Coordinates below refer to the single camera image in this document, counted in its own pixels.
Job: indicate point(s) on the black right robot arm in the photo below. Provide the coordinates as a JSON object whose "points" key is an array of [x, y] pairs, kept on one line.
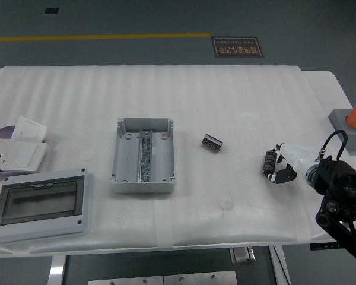
{"points": [[338, 175]]}

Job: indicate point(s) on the grey open junction box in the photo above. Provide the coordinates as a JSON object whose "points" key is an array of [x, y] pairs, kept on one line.
{"points": [[163, 157]]}

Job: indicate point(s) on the metal mounting rail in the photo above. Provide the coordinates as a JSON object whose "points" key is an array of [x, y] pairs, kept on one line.
{"points": [[144, 154]]}

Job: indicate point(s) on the grey metal bracket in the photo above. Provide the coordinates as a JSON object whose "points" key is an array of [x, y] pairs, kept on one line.
{"points": [[241, 255]]}

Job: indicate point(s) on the white foam mat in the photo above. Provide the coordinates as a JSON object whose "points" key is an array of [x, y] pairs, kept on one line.
{"points": [[225, 104]]}

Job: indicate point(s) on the black floor drain cover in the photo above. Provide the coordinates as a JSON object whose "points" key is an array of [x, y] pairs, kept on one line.
{"points": [[51, 11]]}

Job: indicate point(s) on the purple disc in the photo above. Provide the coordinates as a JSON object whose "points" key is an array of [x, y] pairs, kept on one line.
{"points": [[4, 132]]}

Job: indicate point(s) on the white table leg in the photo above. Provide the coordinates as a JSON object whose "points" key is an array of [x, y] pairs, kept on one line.
{"points": [[282, 267], [57, 270]]}

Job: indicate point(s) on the grey lid with clear window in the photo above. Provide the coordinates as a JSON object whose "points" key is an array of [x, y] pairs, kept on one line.
{"points": [[41, 230]]}

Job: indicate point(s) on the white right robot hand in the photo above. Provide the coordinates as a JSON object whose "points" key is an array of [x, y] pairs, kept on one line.
{"points": [[293, 155]]}

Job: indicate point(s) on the white switch panel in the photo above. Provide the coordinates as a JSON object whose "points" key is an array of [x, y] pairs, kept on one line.
{"points": [[23, 155], [28, 127]]}

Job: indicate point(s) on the black table control panel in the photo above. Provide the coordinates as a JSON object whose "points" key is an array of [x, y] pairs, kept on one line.
{"points": [[323, 246]]}

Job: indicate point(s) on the black floor sign orange text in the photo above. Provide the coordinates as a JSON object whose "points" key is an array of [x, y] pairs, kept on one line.
{"points": [[237, 47]]}

